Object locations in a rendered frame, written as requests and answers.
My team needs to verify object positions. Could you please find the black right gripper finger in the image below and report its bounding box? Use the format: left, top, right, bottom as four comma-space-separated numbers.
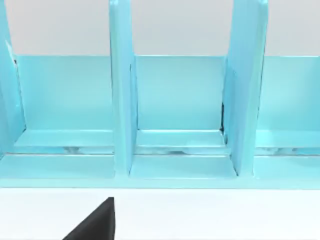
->
61, 196, 117, 240

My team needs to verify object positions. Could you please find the light blue rack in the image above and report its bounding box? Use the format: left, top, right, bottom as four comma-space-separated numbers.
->
0, 0, 320, 190

